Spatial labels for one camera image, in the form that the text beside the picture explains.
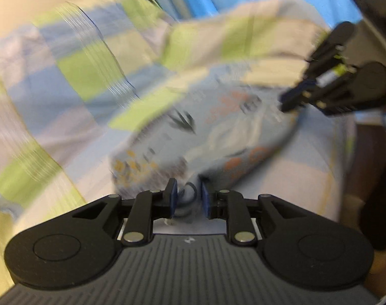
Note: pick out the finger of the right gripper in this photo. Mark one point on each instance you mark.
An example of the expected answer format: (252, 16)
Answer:
(338, 72)
(335, 95)

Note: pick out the plaid checkered bed sheet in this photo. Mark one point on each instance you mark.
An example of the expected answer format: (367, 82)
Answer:
(77, 82)

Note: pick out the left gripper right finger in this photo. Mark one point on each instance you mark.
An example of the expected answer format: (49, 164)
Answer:
(234, 209)

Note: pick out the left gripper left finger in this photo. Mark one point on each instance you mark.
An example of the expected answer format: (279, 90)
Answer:
(147, 207)

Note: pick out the blue patterned pajama garment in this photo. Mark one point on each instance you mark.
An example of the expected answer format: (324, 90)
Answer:
(214, 135)

